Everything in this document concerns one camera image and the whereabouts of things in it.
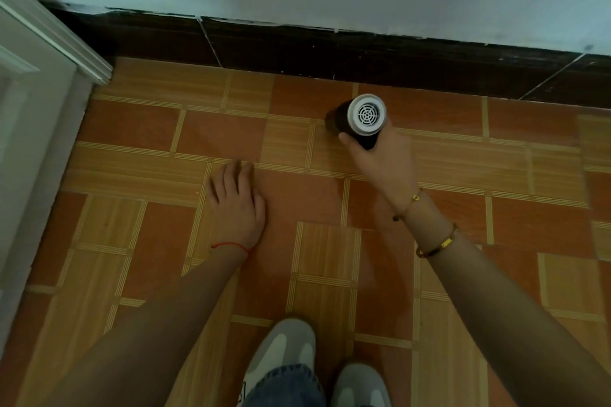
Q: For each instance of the dark tile baseboard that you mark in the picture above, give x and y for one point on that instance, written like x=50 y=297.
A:
x=334 y=56

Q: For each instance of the person's left little finger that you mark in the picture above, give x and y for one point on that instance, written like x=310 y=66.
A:
x=211 y=192

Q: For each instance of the blue jeans leg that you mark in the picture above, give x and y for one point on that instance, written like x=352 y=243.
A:
x=284 y=387

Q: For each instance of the grey white sneaker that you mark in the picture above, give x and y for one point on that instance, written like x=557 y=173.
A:
x=360 y=385
x=281 y=349

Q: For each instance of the grey white left sneaker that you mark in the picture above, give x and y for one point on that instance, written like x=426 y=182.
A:
x=281 y=349

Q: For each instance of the person's left forearm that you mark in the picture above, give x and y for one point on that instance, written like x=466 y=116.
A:
x=157 y=330

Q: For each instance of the person's right hand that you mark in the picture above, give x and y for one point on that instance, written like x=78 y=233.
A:
x=387 y=161

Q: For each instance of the person's right forearm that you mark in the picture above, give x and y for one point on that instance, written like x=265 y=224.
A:
x=501 y=306

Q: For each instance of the person's right thumb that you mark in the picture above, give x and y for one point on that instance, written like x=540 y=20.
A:
x=352 y=143

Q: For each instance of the person's left thumb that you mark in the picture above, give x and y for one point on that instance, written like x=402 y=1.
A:
x=259 y=206

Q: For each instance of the grey white right sneaker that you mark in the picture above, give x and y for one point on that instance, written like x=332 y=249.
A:
x=360 y=385

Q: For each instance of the black hair dryer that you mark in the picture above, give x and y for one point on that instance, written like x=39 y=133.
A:
x=359 y=119

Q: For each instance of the person's left hand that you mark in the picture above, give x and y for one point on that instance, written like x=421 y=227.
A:
x=237 y=214

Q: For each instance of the person's left middle finger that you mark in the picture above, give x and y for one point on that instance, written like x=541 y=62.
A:
x=232 y=177

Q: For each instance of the white door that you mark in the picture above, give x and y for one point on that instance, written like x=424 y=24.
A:
x=33 y=135

